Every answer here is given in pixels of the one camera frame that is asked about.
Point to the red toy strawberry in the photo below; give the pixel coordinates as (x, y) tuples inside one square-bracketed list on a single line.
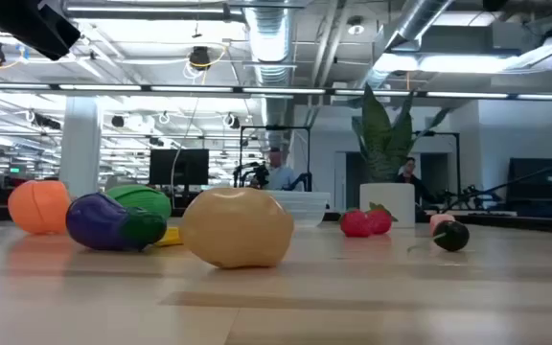
[(382, 219), (355, 223)]

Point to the green snake plant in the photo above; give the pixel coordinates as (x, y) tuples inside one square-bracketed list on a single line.
[(386, 144)]

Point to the long ceiling light bar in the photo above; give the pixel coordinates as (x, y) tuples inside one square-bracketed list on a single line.
[(276, 90)]

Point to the black toy olive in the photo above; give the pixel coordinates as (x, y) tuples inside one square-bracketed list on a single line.
[(452, 236)]

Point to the orange toy fruit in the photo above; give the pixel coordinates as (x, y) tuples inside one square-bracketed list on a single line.
[(39, 207)]

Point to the black background robot arm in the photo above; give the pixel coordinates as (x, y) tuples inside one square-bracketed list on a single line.
[(467, 193), (252, 175)]

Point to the green ribbed toy vegetable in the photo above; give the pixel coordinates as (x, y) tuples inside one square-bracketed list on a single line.
[(144, 197)]

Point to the clear plastic tupperware container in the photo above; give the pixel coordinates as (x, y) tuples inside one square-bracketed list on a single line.
[(307, 206)]

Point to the white plant pot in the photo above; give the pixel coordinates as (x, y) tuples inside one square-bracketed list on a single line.
[(387, 204)]

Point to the person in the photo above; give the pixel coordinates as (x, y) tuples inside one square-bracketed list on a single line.
[(280, 176), (410, 178)]

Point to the black background monitor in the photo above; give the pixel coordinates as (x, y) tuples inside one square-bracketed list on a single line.
[(178, 167)]

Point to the silver ventilation duct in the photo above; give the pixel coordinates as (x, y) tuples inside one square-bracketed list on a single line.
[(269, 48), (415, 24)]

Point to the black background rig frame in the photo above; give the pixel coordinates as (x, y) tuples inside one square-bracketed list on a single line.
[(457, 163), (276, 127)]

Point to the black background cabinet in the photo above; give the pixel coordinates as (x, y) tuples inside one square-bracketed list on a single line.
[(539, 179)]

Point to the purple toy eggplant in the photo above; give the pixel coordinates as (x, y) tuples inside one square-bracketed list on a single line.
[(98, 223)]

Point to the pink toy ball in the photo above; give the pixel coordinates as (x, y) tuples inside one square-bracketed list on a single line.
[(440, 219)]

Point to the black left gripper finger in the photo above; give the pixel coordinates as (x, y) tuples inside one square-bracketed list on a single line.
[(31, 29)]

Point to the tan toy potato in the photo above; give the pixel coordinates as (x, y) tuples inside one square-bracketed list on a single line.
[(237, 227)]

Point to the white pillar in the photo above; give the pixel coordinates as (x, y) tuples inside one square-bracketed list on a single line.
[(80, 144)]

